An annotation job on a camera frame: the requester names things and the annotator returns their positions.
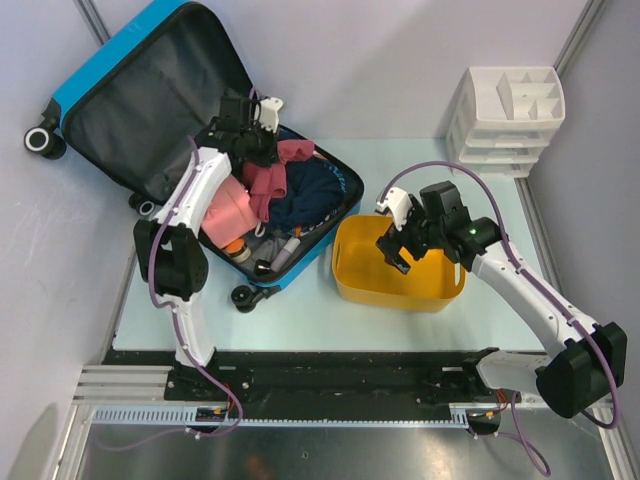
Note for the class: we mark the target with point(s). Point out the black small bottle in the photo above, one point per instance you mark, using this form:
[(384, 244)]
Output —
[(262, 267)]

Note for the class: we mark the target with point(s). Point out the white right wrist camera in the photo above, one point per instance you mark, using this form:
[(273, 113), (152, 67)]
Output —
[(397, 204)]

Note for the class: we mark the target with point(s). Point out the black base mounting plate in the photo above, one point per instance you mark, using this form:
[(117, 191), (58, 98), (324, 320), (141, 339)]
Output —
[(330, 386)]

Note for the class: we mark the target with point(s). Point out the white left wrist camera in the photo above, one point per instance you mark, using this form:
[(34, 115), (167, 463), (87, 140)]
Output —
[(267, 113)]

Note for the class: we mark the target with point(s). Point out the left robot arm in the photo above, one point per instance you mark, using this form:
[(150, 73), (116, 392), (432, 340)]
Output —
[(170, 256)]

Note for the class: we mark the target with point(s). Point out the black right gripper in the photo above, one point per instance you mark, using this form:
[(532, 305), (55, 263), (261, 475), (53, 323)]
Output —
[(393, 240)]

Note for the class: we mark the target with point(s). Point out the lilac cosmetic tube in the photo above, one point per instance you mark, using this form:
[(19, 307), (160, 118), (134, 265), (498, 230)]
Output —
[(285, 253)]

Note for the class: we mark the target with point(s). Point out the aluminium frame rail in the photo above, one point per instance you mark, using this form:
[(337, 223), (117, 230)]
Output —
[(121, 385)]

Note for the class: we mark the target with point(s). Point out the pink folded cloth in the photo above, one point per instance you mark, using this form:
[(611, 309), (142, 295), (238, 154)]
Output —
[(229, 215)]

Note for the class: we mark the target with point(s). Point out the blue fish-print kids suitcase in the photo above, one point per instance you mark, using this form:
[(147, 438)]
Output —
[(130, 109)]

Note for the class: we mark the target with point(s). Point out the white plastic drawer organizer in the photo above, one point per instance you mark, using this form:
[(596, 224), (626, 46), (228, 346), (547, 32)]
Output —
[(504, 118)]

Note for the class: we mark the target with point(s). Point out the dark red garment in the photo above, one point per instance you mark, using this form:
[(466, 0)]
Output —
[(265, 184)]

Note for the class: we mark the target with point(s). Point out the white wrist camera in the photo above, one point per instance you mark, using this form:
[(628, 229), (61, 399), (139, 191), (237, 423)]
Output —
[(267, 113), (397, 204)]

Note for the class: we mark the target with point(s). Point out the orange lidded jar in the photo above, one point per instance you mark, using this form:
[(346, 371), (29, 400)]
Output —
[(238, 251)]

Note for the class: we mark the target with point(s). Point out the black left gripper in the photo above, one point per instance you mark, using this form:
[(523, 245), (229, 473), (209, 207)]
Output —
[(271, 155)]

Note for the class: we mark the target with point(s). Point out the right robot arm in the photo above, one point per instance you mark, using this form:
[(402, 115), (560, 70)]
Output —
[(582, 361)]

